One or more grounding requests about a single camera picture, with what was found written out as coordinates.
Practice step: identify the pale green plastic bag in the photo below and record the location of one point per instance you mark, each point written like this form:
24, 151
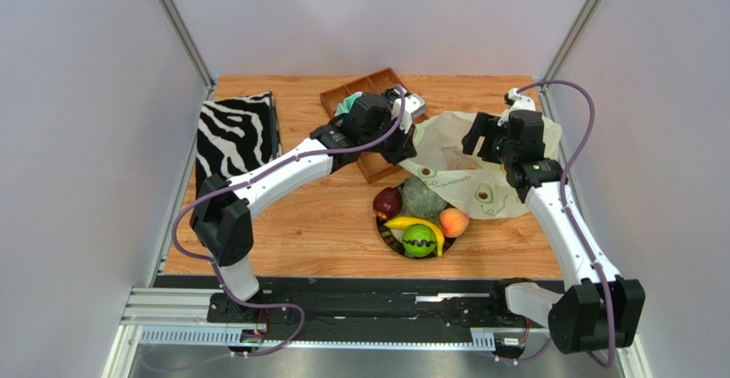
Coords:
483, 193

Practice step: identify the black fruit plate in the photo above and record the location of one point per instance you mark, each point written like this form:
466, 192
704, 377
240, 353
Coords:
393, 238

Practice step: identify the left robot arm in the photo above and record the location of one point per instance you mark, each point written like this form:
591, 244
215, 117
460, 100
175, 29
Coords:
223, 215

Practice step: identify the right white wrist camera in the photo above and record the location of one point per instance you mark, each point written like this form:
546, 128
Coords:
515, 102

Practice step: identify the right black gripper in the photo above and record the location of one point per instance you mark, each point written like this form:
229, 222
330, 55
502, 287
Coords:
479, 137

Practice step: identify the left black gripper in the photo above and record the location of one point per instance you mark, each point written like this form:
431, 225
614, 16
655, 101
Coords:
404, 148

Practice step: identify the zebra pattern cloth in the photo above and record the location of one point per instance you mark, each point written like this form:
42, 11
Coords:
235, 136

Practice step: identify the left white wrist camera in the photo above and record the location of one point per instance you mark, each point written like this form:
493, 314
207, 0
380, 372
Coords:
406, 108

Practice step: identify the pink peach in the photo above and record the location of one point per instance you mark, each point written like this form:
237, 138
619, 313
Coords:
453, 222

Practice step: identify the yellow banana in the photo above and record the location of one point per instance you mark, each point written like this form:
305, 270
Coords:
403, 222

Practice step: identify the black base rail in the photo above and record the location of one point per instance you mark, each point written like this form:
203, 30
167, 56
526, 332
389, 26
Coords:
350, 313

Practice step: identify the small green watermelon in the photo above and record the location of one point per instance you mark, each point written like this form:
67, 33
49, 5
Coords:
419, 241

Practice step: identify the dark red apple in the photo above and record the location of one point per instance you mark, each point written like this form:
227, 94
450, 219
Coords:
387, 204

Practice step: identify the teal white socks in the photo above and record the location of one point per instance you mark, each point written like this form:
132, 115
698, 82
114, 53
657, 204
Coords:
346, 104

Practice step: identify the dark blue patterned sock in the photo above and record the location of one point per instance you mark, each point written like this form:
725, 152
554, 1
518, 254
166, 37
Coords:
391, 94

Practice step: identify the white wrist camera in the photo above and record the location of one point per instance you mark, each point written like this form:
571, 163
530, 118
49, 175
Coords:
515, 102
406, 108

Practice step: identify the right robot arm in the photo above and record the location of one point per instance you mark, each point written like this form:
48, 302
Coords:
599, 309

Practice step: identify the brown wooden divider tray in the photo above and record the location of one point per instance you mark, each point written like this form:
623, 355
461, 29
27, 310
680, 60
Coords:
372, 165

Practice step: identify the green cantaloupe melon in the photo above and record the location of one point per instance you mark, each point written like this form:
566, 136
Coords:
419, 200

